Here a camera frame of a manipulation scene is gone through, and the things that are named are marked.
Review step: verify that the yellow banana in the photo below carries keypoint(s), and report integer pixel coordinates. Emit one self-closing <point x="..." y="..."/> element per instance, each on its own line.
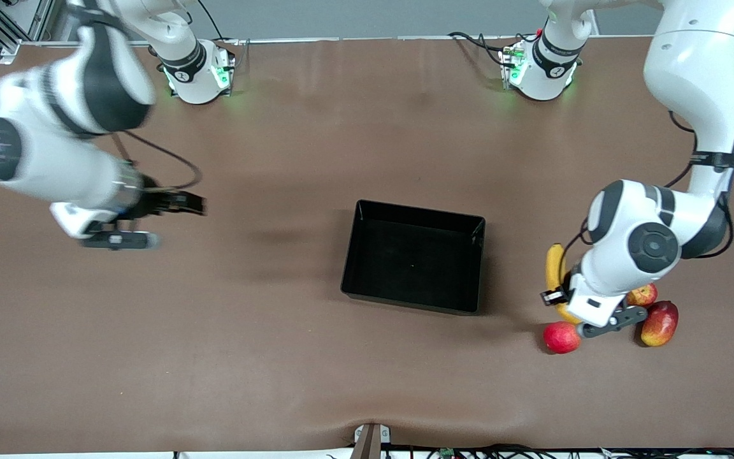
<point x="554" y="264"/>

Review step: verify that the red yellow apple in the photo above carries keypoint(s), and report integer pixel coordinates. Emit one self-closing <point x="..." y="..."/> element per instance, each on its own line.
<point x="643" y="296"/>

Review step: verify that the black plastic box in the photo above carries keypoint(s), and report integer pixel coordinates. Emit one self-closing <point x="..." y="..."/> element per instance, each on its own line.
<point x="411" y="261"/>

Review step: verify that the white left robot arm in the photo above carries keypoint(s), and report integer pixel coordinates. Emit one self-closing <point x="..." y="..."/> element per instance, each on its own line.
<point x="692" y="64"/>

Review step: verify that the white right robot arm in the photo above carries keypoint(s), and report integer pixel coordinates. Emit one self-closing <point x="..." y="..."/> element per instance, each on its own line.
<point x="55" y="159"/>

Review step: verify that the red yellow mango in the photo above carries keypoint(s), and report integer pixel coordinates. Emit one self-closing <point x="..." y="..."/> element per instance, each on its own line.
<point x="659" y="324"/>

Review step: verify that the small green circuit board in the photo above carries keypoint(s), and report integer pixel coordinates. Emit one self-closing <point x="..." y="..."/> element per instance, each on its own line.
<point x="448" y="453"/>

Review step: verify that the brown table cover mat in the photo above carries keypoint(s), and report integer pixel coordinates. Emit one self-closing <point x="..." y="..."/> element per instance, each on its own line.
<point x="341" y="382"/>

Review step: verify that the table edge mount bracket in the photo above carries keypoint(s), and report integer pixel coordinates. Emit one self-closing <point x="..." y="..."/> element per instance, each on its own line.
<point x="370" y="443"/>

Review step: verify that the silver table edge rail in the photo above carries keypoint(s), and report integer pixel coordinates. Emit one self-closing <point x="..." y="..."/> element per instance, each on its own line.
<point x="373" y="39"/>

